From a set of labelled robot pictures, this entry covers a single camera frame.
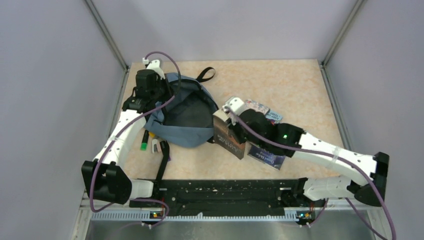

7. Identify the dark purple galaxy book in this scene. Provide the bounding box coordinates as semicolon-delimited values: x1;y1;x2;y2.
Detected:
247;145;286;171

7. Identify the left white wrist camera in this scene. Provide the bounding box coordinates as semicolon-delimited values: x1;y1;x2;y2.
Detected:
142;57;166;80

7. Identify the blue grey backpack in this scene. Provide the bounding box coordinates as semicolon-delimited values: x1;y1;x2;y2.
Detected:
144;67;218;148

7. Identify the light blue treehouse book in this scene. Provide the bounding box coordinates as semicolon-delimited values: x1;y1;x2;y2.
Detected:
244;99;283;124

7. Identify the left aluminium frame post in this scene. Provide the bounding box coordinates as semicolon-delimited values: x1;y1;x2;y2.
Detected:
83;0;129;71

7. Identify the aluminium frame post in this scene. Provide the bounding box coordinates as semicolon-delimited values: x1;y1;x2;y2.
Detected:
83;0;129;71
321;0;367;69

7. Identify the dark orange thick book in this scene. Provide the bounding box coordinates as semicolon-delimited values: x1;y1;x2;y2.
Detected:
213;109;246;160

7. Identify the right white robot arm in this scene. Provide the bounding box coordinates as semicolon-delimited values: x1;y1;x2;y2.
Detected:
224;108;390;207

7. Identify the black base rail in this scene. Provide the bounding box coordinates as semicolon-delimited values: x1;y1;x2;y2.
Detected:
129;178;322;217

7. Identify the green black marker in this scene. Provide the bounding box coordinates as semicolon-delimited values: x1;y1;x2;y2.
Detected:
140;130;150;151

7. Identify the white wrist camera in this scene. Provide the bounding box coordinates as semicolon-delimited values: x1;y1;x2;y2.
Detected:
221;96;248;126
142;57;166;80

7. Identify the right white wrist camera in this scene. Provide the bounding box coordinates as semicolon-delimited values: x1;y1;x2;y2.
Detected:
221;96;248;126

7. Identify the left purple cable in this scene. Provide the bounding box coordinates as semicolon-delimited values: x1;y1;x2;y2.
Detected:
88;50;182;229

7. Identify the right aluminium frame post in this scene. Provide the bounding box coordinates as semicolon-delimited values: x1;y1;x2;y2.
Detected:
321;0;367;69

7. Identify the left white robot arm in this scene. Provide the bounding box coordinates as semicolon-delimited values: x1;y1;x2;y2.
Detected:
81;69;174;212

